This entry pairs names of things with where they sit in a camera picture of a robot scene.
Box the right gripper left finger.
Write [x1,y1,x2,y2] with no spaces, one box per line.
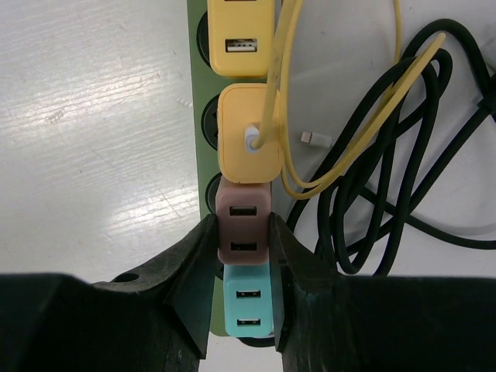
[1,215,217,371]

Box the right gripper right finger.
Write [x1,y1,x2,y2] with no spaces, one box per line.
[270,215,495,371]

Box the teal plug adapter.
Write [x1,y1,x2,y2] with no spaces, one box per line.
[223,263,274,338]

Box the brown plug adapter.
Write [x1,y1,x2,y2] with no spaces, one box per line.
[215,177,271,265]

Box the yellow charger with cable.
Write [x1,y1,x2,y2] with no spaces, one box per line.
[218,1,446,200]

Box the green power strip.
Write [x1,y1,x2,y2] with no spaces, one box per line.
[187,1,277,336]

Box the yellow plug adapter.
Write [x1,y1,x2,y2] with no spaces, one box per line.
[207,0,275,78]

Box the black power cord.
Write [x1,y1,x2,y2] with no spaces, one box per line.
[285,18,496,277]

